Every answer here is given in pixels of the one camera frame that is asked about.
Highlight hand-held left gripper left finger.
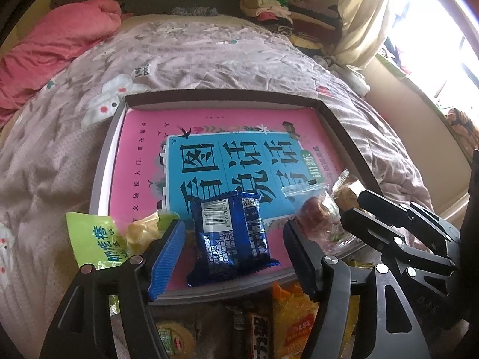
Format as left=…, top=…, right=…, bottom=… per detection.
left=39, top=220, right=187, bottom=359

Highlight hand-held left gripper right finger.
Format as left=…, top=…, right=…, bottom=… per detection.
left=282, top=220, right=431, bottom=359

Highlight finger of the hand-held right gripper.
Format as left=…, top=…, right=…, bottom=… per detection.
left=357, top=190, right=459, bottom=247
left=340, top=207, right=455, bottom=288

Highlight clear packet brown snack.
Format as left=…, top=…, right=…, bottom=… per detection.
left=332, top=182, right=366, bottom=211

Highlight clear packet red candy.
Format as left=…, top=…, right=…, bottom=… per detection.
left=282, top=170, right=354, bottom=258

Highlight orange snack packet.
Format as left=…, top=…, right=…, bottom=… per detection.
left=271, top=282, right=330, bottom=359

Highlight blue snack packet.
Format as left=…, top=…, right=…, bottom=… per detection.
left=186, top=191, right=281, bottom=288

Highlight dark cardboard box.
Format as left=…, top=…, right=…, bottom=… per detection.
left=89, top=89, right=386, bottom=303

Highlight light green snack packet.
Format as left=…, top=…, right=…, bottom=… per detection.
left=66, top=210, right=182, bottom=275

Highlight black chocolate bar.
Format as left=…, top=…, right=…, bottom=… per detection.
left=226, top=305, right=274, bottom=359

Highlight clear pastry packet green label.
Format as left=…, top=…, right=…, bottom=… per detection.
left=155, top=320, right=197, bottom=359

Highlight pink book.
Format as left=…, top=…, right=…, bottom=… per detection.
left=108, top=107, right=350, bottom=292

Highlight orange floral cloth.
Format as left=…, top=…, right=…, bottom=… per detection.
left=447, top=107, right=479, bottom=158

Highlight green windowsill cover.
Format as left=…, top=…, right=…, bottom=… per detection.
left=376, top=54, right=451, bottom=115

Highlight pale cloth bundle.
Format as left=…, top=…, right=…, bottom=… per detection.
left=314, top=54, right=371, bottom=96

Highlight clothes on windowsill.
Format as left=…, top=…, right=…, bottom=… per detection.
left=382, top=35, right=412, bottom=75

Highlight window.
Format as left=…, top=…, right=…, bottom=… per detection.
left=385, top=0, right=479, bottom=120

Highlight cream curtain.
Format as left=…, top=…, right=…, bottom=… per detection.
left=333, top=0, right=397, bottom=68

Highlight pile of folded clothes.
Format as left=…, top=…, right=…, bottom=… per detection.
left=239, top=0, right=343, bottom=51

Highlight grey floral printed blanket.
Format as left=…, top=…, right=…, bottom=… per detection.
left=0, top=20, right=435, bottom=359

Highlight beige bed sheet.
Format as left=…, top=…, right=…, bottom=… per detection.
left=120, top=12, right=263, bottom=32

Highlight pink quilt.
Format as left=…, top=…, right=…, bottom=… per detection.
left=0, top=0, right=124, bottom=128

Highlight dark patterned pillow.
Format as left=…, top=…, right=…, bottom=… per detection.
left=170, top=5, right=218, bottom=17

